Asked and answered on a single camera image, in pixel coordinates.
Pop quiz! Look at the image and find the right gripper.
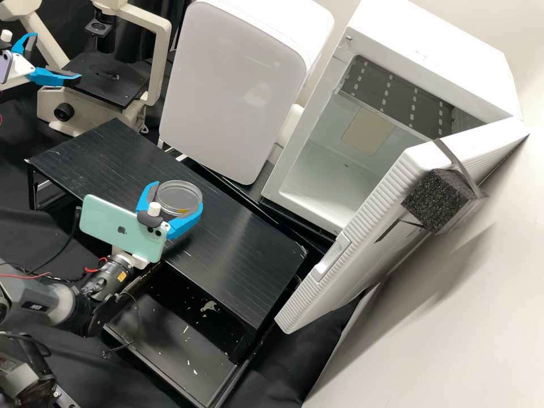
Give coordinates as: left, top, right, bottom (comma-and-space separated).
129, 181, 205, 270

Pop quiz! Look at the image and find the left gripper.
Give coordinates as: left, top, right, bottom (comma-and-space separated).
0, 32, 83, 91

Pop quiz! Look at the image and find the petri dish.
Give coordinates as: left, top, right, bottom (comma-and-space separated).
155, 179, 203, 215

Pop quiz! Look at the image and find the incubator door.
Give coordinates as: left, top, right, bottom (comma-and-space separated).
274, 117, 532, 337

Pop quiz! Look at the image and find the white incubator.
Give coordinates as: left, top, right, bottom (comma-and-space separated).
260, 0, 526, 235

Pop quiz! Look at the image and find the black platform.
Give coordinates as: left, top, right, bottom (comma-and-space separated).
169, 146, 339, 247
25, 118, 308, 364

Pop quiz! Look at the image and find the cream microscope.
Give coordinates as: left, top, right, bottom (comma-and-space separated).
0, 0, 173, 138

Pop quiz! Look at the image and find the black tray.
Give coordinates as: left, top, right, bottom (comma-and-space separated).
101, 240, 337, 408

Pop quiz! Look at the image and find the white box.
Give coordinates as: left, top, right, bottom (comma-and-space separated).
159, 0, 337, 186

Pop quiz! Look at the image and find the left wrist camera phone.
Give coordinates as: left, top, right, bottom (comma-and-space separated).
0, 28, 14, 85

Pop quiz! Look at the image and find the wrist camera phone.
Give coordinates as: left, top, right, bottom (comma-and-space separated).
0, 28, 14, 85
79, 194, 172, 262

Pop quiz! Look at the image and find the right wrist camera phone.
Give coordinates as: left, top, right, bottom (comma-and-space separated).
79, 194, 172, 262

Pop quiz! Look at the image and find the white metal frame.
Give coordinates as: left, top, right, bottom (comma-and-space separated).
158, 142, 190, 163

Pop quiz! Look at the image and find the black cable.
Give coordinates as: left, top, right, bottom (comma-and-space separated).
101, 291, 143, 354
23, 206, 84, 275

